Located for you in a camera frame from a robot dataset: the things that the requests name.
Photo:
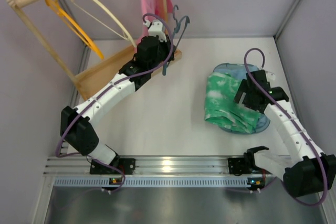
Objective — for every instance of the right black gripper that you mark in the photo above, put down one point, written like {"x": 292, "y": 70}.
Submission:
{"x": 243, "y": 94}

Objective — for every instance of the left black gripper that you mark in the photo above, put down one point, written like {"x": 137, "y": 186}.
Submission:
{"x": 163, "y": 46}

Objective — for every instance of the green tie-dye trousers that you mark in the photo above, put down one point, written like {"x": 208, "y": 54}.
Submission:
{"x": 220, "y": 108}

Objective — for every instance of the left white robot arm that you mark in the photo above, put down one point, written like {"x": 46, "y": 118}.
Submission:
{"x": 78, "y": 124}

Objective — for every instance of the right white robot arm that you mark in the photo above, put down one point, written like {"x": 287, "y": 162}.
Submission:
{"x": 308, "y": 170}

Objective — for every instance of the cream plastic hanger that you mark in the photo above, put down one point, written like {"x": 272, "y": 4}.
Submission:
{"x": 125, "y": 34}

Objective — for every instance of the orange plastic hanger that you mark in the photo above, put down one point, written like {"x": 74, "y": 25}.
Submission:
{"x": 56, "y": 8}

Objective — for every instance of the light blue folded cloth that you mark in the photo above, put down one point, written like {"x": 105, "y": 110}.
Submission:
{"x": 238, "y": 72}

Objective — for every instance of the blue plastic tray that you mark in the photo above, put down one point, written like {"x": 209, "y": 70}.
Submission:
{"x": 251, "y": 68}

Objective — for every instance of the pink garment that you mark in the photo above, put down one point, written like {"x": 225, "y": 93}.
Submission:
{"x": 152, "y": 1}

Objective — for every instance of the wooden clothes rack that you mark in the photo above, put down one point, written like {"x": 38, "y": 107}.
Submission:
{"x": 89, "y": 81}

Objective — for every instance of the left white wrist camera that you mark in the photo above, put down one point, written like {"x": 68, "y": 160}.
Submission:
{"x": 155, "y": 29}

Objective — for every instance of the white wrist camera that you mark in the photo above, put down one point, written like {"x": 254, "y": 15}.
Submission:
{"x": 155, "y": 29}
{"x": 271, "y": 77}

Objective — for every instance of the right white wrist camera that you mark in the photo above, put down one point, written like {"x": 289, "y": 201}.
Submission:
{"x": 271, "y": 77}

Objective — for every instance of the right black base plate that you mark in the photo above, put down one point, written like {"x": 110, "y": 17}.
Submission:
{"x": 238, "y": 166}

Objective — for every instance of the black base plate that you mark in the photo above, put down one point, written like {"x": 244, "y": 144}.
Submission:
{"x": 126, "y": 165}
{"x": 238, "y": 166}

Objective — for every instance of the aluminium mounting rail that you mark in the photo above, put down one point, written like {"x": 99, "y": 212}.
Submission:
{"x": 149, "y": 166}

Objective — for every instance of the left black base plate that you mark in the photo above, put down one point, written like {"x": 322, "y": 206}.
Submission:
{"x": 126, "y": 165}

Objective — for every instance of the perforated grey cable duct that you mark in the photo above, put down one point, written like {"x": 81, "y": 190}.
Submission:
{"x": 160, "y": 182}

